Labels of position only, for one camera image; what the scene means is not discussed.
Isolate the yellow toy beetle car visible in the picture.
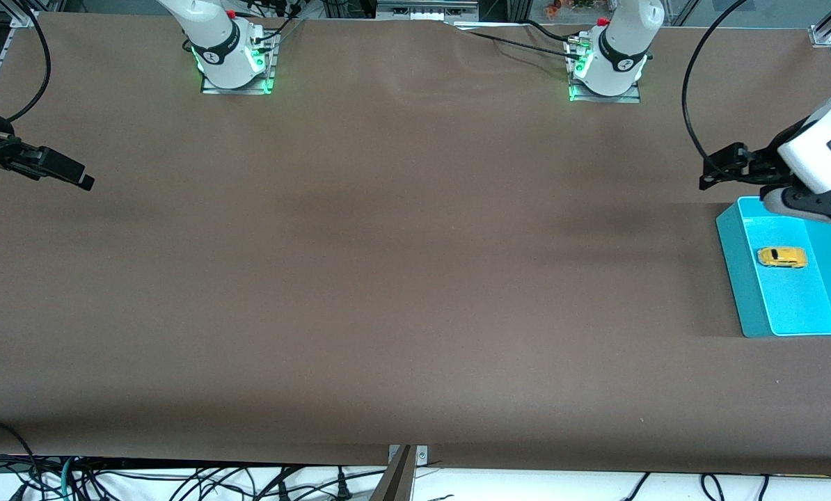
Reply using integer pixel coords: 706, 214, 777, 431
757, 246, 809, 269

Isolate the teal plastic bin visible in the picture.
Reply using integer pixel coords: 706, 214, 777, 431
715, 196, 831, 338

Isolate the grey equipment box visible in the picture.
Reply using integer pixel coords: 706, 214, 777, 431
376, 0, 480, 20

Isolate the dark diagonal support beam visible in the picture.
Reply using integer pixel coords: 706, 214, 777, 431
369, 445, 416, 501

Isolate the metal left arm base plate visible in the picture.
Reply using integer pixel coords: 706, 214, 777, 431
567, 35, 642, 104

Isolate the aluminium frame corner piece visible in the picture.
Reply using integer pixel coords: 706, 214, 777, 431
10, 0, 40, 29

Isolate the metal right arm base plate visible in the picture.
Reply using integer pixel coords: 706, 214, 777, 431
201, 31, 277, 95

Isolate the long black tabletop cable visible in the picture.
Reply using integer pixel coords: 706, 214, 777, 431
450, 21, 583, 63

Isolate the black base cable bundle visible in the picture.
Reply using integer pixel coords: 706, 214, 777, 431
248, 0, 306, 42

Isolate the black looping floor cable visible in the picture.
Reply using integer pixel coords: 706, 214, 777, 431
0, 420, 40, 501

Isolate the small metal table bracket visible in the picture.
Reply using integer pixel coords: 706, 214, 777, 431
388, 445, 429, 466

